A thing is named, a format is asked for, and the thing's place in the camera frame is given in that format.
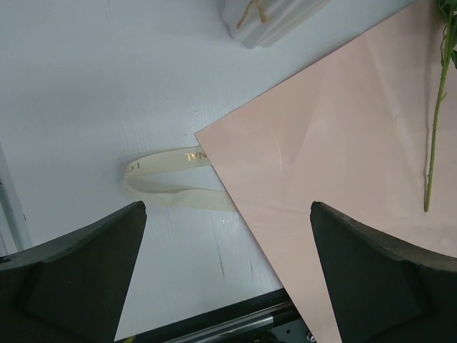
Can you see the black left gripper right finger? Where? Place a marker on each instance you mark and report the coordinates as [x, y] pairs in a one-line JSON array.
[[382, 288]]

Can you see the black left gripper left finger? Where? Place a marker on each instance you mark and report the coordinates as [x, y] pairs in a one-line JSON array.
[[72, 288]]

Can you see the cream printed ribbon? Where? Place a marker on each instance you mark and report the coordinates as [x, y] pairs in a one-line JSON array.
[[144, 181]]

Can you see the peach wrapping paper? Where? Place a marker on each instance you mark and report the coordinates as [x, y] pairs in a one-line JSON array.
[[353, 131]]

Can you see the small peach rose stem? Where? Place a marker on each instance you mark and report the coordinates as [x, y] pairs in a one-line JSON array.
[[447, 9]]

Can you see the white ribbed ceramic vase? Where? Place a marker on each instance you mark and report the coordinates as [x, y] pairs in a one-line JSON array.
[[263, 23]]

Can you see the aluminium front rail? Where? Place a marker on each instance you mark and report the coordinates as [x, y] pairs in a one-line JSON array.
[[15, 235]]

